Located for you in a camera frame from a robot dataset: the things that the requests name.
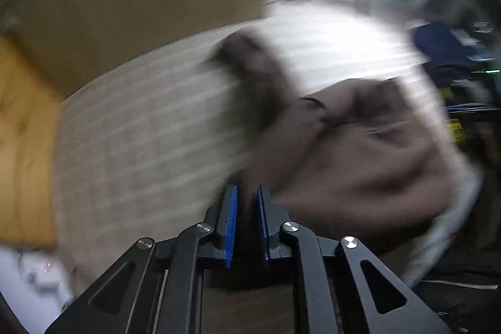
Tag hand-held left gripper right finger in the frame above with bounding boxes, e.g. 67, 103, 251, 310
256, 184, 452, 334

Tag white power strip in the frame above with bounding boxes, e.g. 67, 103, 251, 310
16, 248, 75, 303

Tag brown fleece garment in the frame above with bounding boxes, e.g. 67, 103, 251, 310
211, 31, 470, 258

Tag navy blue garment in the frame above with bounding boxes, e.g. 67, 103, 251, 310
414, 22, 496, 64

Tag orange wooden board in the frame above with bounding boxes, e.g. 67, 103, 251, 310
0, 36, 65, 246

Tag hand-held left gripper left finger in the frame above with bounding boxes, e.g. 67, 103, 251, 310
45, 183, 239, 334

